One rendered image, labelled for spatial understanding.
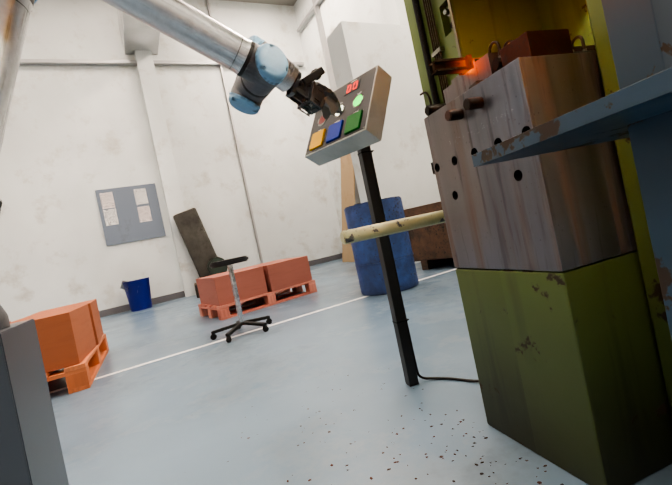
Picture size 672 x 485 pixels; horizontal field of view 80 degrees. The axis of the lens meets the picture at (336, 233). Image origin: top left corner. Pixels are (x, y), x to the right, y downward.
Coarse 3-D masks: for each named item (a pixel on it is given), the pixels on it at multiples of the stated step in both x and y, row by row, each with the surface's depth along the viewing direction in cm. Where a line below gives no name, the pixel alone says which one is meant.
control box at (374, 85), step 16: (352, 80) 153; (368, 80) 144; (384, 80) 145; (336, 96) 158; (352, 96) 149; (368, 96) 140; (384, 96) 144; (320, 112) 163; (352, 112) 144; (368, 112) 137; (384, 112) 142; (320, 128) 158; (368, 128) 135; (336, 144) 146; (352, 144) 144; (368, 144) 142; (320, 160) 159
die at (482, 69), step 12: (576, 48) 105; (588, 48) 107; (480, 60) 100; (492, 60) 97; (468, 72) 104; (480, 72) 100; (492, 72) 97; (456, 84) 110; (468, 84) 105; (444, 96) 116; (456, 96) 111
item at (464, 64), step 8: (432, 64) 101; (440, 64) 101; (448, 64) 102; (456, 64) 102; (464, 64) 103; (472, 64) 102; (432, 72) 102; (440, 72) 101; (448, 72) 102; (456, 72) 103; (464, 72) 104
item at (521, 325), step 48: (480, 288) 108; (528, 288) 91; (576, 288) 82; (624, 288) 86; (480, 336) 112; (528, 336) 94; (576, 336) 82; (624, 336) 85; (480, 384) 117; (528, 384) 98; (576, 384) 84; (624, 384) 84; (528, 432) 101; (576, 432) 86; (624, 432) 84; (624, 480) 83
